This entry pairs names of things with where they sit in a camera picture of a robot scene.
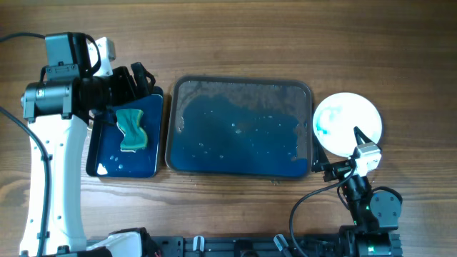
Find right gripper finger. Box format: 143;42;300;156
311;141;330;172
353;126;381;150

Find large dark metal tray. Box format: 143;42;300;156
165;76;313;180

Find white plate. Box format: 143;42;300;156
313;92;383;157

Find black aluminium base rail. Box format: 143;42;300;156
84;233;403;257

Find green yellow sponge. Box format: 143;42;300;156
116;109;148;152

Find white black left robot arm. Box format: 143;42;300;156
19;62;155;256

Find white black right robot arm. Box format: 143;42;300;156
301;127;403;257

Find small black water tray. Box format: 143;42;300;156
86;87;164;178

